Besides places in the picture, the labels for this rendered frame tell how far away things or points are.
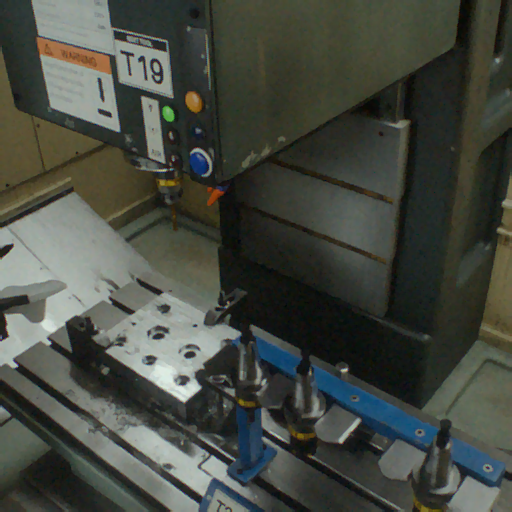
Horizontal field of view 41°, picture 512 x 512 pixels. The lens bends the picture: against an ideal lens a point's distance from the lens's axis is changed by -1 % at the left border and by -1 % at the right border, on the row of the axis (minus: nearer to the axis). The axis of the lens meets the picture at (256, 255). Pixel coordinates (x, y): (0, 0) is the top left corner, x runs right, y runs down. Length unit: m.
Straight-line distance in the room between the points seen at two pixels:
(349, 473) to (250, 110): 0.79
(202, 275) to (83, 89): 1.50
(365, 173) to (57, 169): 1.22
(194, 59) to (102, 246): 1.57
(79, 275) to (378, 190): 1.09
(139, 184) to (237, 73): 1.89
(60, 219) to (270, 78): 1.59
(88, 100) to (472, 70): 0.75
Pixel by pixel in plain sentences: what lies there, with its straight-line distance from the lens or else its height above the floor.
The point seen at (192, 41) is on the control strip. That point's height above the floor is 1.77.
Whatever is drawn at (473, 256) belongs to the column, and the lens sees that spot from 1.88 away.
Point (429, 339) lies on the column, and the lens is 1.73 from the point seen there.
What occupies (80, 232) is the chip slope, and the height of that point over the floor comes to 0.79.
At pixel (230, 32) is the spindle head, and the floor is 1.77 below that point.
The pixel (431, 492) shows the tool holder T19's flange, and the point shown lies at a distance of 0.98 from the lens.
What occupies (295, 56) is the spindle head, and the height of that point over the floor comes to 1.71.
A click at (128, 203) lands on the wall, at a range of 2.68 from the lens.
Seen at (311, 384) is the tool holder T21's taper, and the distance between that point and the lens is 1.02.
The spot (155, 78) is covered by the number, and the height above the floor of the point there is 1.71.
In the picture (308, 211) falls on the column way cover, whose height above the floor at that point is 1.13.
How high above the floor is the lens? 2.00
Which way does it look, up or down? 35 degrees down
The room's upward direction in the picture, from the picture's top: 2 degrees counter-clockwise
